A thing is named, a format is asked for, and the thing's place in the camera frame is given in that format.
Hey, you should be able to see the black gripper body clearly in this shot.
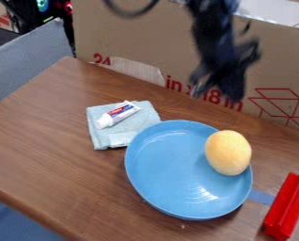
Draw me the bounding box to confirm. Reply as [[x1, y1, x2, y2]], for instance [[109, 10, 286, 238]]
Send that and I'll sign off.
[[189, 27, 261, 98]]

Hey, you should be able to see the blue plate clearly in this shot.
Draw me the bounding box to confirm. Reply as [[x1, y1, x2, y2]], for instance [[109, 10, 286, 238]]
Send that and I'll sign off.
[[124, 120, 252, 220]]

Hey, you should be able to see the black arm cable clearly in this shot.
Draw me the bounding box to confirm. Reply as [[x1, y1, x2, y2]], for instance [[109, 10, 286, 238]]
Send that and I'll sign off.
[[101, 0, 161, 19]]

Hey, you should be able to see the white toothpaste tube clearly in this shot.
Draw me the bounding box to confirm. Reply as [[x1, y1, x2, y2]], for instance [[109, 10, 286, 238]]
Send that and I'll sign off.
[[96, 101, 140, 129]]

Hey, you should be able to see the light blue folded cloth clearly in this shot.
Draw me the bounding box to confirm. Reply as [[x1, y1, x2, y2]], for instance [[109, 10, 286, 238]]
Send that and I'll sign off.
[[86, 101, 160, 150]]

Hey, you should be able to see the black machine with lights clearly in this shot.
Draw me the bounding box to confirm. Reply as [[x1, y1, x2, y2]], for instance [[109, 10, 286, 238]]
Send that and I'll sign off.
[[0, 0, 74, 52]]

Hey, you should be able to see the brown cardboard box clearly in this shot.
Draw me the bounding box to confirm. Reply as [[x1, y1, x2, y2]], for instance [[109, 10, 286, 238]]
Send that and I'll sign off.
[[72, 0, 299, 129]]

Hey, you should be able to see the red plastic block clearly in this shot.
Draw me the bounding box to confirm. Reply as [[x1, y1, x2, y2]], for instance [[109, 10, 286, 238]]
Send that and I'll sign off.
[[262, 172, 299, 241]]

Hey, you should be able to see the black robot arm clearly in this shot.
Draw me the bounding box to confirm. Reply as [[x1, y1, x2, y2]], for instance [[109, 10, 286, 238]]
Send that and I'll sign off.
[[185, 0, 261, 103]]

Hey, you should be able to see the yellow ball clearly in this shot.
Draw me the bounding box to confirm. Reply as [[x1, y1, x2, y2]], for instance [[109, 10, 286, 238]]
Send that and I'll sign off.
[[204, 130, 252, 176]]

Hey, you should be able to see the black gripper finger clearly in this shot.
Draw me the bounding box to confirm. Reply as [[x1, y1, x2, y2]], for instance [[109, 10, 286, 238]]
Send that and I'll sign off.
[[218, 69, 245, 103]]

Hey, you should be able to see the blue tape strip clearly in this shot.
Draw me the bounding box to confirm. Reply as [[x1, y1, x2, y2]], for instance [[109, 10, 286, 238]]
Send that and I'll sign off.
[[248, 189, 274, 206]]

